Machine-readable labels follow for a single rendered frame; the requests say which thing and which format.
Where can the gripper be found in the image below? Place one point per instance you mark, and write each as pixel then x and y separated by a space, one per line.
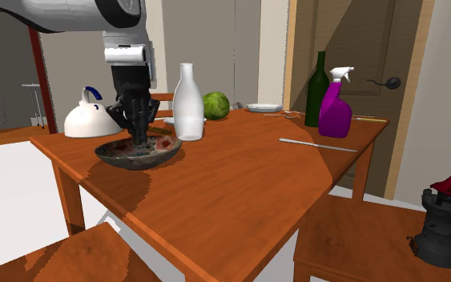
pixel 130 82

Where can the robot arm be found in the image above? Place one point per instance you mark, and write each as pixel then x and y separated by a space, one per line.
pixel 53 15

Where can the yellow-green pickle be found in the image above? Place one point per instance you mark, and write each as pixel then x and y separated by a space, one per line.
pixel 160 130

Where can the wooden chair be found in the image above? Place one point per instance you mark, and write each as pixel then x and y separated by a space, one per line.
pixel 358 242
pixel 84 254
pixel 163 97

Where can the patterned ceramic bowl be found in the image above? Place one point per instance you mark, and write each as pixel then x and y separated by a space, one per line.
pixel 158 150

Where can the white bottle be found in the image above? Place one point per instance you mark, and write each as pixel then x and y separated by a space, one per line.
pixel 188 105

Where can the green cabbage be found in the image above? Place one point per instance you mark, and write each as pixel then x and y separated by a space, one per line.
pixel 216 105

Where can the small grey object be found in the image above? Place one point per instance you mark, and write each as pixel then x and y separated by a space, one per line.
pixel 237 106

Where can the wooden table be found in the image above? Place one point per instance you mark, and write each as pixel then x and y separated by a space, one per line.
pixel 229 187

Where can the white plate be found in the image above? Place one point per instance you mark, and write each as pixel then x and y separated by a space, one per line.
pixel 264 107

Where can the silver knife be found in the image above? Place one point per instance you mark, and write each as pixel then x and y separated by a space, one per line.
pixel 311 144

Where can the dark green glass bottle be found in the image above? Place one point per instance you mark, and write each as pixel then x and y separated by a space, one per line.
pixel 315 97

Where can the purple spray bottle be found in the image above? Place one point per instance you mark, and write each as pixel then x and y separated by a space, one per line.
pixel 334 117

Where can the yellow pen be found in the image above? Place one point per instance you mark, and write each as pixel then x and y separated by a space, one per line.
pixel 369 119

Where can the brown wooden door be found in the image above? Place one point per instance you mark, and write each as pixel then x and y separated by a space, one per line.
pixel 365 39

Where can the grey toy castle tower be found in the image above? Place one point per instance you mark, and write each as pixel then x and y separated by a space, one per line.
pixel 440 230

